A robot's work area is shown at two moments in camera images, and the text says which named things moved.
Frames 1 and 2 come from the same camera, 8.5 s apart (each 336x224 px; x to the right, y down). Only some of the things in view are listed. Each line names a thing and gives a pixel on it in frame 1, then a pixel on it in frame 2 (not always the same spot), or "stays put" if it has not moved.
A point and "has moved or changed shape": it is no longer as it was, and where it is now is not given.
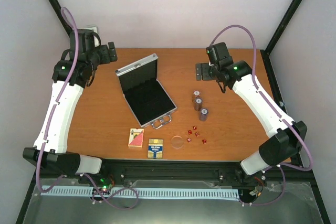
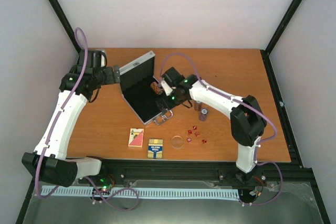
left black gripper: x=107 y=57 to x=110 y=77
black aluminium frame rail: x=187 y=170 stays put
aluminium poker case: x=147 y=98 stays put
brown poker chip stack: x=196 y=93 has moved or changed shape
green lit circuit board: x=103 y=185 stays put
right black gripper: x=198 y=69 to x=169 y=105
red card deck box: x=136 y=138 stays put
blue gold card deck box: x=155 y=148 stays put
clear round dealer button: x=177 y=141 stays put
